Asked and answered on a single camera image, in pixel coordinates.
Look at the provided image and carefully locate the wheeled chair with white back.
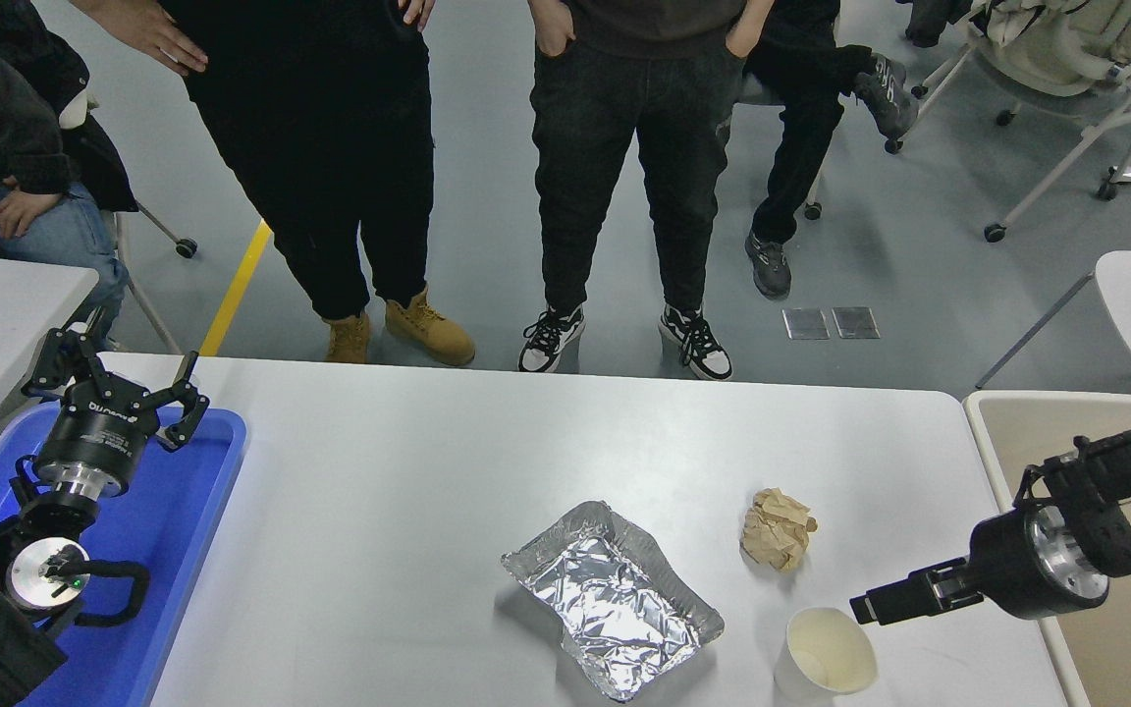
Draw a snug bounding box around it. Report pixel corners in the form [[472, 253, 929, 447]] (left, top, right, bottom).
[[60, 93, 200, 354]]

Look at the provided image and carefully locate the white paper cup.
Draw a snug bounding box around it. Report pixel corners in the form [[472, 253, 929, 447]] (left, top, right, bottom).
[[774, 606, 879, 700]]

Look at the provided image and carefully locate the person's right hand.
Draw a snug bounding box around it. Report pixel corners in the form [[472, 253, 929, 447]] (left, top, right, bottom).
[[109, 5, 209, 77], [531, 0, 576, 57]]

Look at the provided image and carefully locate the crumpled tan paper ball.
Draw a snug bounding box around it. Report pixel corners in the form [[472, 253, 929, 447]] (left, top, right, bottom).
[[739, 488, 818, 573]]

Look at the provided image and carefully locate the large pale plastic bin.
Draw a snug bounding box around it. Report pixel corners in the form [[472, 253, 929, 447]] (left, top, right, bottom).
[[961, 390, 1131, 707]]

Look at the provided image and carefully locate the blue plastic tray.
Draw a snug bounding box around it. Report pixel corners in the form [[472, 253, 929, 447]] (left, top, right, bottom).
[[0, 403, 247, 707]]

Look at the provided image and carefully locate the crinkled foil tray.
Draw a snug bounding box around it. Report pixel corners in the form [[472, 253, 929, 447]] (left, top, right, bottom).
[[500, 500, 726, 704]]

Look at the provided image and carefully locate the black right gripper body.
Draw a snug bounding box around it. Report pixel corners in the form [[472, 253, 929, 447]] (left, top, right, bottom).
[[968, 504, 1111, 622]]

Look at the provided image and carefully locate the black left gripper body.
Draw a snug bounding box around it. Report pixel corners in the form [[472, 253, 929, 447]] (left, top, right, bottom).
[[35, 378, 162, 480]]

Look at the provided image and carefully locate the beige jacket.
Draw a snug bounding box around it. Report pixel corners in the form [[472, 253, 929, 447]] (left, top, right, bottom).
[[968, 0, 1131, 97]]

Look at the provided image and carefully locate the dark bag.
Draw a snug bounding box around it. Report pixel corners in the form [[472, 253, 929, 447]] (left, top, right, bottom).
[[902, 0, 971, 48]]

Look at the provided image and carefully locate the metal floor plate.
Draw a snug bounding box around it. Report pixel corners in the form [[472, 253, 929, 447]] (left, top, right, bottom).
[[831, 305, 880, 340], [781, 307, 830, 341]]

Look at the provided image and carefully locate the person's hand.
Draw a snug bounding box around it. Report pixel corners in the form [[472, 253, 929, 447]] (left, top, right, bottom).
[[0, 189, 66, 240]]

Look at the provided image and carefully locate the white frame wheeled chair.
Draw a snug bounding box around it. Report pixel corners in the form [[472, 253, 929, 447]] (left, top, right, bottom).
[[883, 0, 1131, 244]]

